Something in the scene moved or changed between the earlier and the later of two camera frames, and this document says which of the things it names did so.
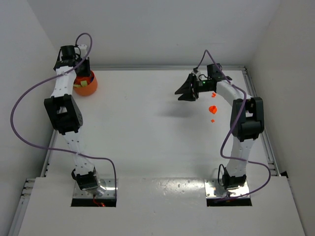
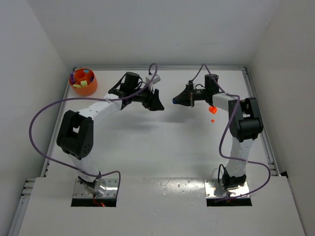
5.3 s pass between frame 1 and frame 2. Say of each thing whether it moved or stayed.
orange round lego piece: stayed
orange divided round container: stayed
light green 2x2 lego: stayed
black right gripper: moved
